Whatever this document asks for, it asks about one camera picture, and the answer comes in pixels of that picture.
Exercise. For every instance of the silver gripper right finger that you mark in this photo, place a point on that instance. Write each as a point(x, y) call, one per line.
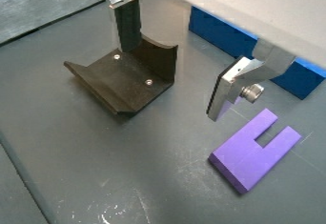
point(238, 80)

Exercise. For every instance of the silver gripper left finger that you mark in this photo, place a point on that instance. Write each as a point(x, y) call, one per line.
point(126, 11)

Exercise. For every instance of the black curved holder stand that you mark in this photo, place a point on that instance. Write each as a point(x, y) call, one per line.
point(128, 79)

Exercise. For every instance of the purple double-square block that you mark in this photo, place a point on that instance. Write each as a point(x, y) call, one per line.
point(242, 160)

